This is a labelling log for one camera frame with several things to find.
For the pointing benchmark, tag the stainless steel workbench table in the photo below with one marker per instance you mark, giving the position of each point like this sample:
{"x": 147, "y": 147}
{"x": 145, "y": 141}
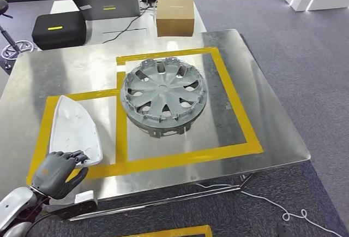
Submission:
{"x": 272, "y": 119}

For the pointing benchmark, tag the white curved plastic part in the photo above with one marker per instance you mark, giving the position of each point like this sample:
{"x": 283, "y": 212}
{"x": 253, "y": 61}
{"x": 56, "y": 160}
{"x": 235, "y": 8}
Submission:
{"x": 73, "y": 127}

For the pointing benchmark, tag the grey plastic wheel hubcap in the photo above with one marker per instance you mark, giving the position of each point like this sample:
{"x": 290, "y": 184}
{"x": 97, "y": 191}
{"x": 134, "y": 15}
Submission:
{"x": 163, "y": 90}

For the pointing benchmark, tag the black stool chrome base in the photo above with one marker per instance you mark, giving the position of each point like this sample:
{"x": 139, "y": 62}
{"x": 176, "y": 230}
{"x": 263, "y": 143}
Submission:
{"x": 16, "y": 47}

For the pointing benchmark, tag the black hard carrying case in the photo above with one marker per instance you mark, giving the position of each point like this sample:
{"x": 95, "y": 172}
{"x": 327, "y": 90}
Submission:
{"x": 59, "y": 32}

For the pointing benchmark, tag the grey laptop yellow sticker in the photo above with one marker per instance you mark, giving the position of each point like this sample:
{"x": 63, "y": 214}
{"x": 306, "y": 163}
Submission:
{"x": 108, "y": 5}

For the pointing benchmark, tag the brown cardboard box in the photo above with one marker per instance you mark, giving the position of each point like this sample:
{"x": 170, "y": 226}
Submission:
{"x": 174, "y": 18}

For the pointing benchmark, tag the white desk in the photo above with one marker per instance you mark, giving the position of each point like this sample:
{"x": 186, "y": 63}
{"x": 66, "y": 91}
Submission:
{"x": 95, "y": 29}

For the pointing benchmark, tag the yellow floor tape square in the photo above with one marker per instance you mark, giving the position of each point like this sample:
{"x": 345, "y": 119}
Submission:
{"x": 177, "y": 231}

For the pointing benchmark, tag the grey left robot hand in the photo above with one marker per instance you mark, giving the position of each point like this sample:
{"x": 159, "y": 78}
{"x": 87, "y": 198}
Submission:
{"x": 54, "y": 175}

